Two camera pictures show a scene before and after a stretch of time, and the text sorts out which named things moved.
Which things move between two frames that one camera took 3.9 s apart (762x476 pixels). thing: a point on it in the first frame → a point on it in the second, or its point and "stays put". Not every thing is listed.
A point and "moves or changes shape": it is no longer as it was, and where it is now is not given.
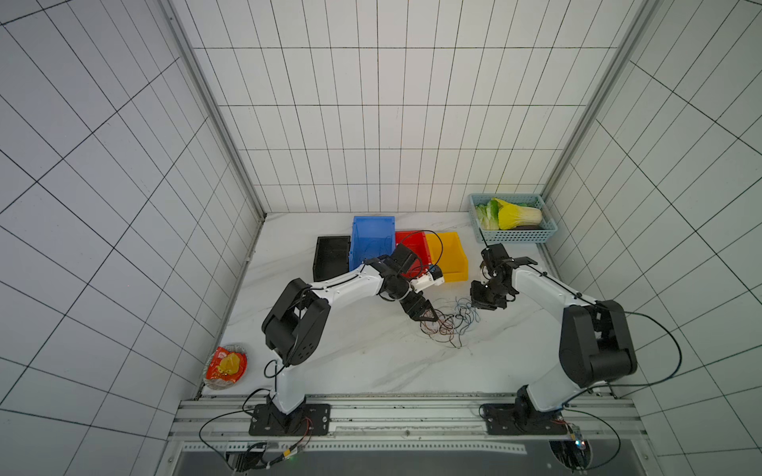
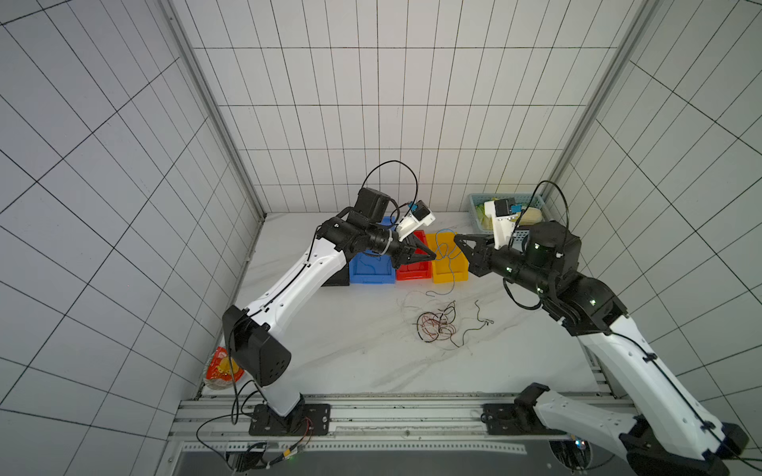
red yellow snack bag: x=225 y=367 stays put
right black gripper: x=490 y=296 → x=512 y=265
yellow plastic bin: x=445 y=252 stays put
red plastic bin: x=417 y=242 stays put
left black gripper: x=420 y=300 → x=403 y=257
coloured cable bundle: x=449 y=325 moves or changes shape
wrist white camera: x=435 y=277 → x=419 y=215
